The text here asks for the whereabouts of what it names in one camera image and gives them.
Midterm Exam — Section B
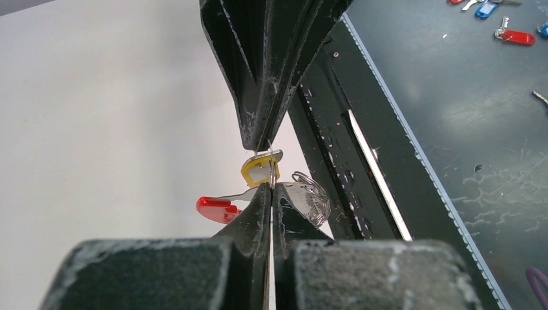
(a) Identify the silver key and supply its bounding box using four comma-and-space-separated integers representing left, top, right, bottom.
251, 149, 284, 165

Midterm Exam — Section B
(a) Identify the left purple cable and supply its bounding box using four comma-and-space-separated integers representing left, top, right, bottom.
525, 267, 548, 310

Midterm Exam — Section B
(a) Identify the green tag key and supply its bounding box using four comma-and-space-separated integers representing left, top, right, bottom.
531, 90, 548, 107

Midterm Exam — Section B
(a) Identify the blue tag key far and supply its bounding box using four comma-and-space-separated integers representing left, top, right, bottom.
474, 0, 500, 19

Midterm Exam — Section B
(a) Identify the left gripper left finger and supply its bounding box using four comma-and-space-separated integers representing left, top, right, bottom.
41, 184, 272, 309

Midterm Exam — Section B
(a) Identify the grey slotted cable duct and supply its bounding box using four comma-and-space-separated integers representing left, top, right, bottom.
342, 13, 512, 309

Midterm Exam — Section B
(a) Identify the red tag key near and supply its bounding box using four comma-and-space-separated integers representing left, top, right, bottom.
494, 16, 536, 46

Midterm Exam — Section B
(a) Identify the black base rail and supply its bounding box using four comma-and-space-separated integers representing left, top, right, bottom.
288, 21, 500, 309

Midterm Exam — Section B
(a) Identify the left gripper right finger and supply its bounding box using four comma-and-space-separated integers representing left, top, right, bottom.
272, 184, 482, 309

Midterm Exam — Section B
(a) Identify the yellow key tag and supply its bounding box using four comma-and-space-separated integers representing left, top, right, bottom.
240, 157, 271, 188

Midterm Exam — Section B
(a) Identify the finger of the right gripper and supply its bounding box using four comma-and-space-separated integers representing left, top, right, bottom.
257, 1, 351, 151
199, 1, 267, 151

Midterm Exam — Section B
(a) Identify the metal key holder red handle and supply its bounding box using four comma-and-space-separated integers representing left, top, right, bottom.
196, 170, 332, 229

